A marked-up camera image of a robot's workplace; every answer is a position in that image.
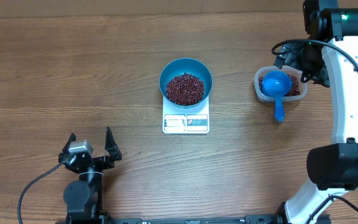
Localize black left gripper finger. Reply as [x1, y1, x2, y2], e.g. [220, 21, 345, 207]
[61, 133, 76, 154]
[104, 127, 122, 161]

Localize blue measuring scoop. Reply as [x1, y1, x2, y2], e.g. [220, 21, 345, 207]
[262, 71, 292, 122]

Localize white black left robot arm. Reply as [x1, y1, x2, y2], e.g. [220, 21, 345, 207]
[58, 127, 122, 223]

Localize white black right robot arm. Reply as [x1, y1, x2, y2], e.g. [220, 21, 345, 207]
[267, 0, 358, 223]

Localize white digital kitchen scale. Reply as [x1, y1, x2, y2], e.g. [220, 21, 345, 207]
[162, 97, 210, 134]

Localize red beans in bowl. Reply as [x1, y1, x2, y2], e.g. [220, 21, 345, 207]
[165, 73, 205, 106]

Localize teal plastic bowl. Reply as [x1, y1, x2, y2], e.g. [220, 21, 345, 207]
[159, 58, 213, 108]

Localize clear plastic container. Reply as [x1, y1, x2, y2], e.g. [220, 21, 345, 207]
[254, 65, 308, 103]

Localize red adzuki beans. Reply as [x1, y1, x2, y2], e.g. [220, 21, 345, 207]
[259, 75, 300, 96]

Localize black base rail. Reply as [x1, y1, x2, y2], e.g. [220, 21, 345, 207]
[54, 211, 332, 224]

